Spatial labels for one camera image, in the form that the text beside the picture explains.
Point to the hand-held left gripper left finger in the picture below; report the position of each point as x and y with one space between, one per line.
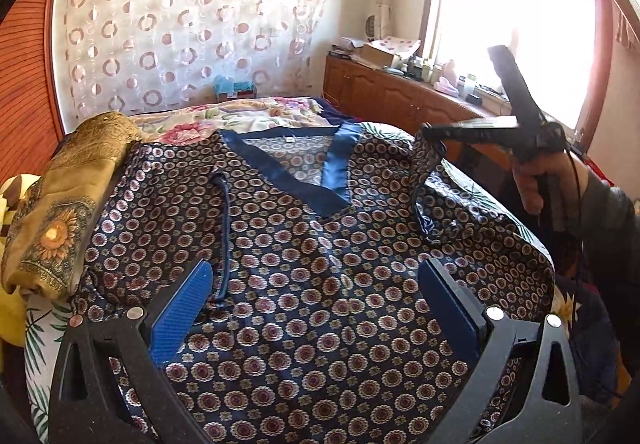
182 309

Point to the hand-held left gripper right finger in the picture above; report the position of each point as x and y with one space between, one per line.
450 309

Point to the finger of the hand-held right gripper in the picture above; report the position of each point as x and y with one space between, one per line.
475 132

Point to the navy circle patterned shirt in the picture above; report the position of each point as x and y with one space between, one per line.
310 274

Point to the person's right forearm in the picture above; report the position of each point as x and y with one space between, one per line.
615 229

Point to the person's right hand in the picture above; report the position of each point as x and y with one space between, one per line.
555 181

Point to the pink figurine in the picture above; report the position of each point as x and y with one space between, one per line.
445 79

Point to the wooden framed window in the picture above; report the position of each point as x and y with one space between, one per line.
525 24

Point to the wooden cabinet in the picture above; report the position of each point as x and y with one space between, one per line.
385 89

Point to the floral paper sheet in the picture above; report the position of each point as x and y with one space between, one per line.
397 45

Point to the cardboard box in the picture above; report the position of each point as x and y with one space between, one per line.
377 57

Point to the beige curtain valance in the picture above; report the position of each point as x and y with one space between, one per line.
627 29

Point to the navy sunflower cloth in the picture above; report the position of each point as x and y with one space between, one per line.
587 339

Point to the palm leaf bedsheet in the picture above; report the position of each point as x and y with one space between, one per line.
42 339

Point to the navy blanket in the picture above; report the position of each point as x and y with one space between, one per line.
332 110

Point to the round dark fan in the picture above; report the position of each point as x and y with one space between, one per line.
373 25

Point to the golden sunflower pillow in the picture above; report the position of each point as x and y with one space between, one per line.
60 204

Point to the yellow cloth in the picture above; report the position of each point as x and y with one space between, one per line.
11 324

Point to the floral quilt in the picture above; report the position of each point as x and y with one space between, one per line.
200 124

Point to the teal tissue box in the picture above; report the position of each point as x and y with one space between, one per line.
235 88

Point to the wooden slatted door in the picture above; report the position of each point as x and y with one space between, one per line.
30 89

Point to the circle patterned sheer curtain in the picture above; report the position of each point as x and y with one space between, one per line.
175 24

